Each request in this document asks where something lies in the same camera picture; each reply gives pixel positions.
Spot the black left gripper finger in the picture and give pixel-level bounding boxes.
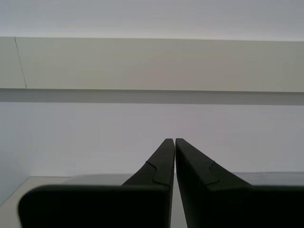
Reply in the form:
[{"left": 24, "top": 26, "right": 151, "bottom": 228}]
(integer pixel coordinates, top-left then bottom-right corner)
[
  {"left": 175, "top": 138, "right": 304, "bottom": 228},
  {"left": 18, "top": 138, "right": 176, "bottom": 228}
]

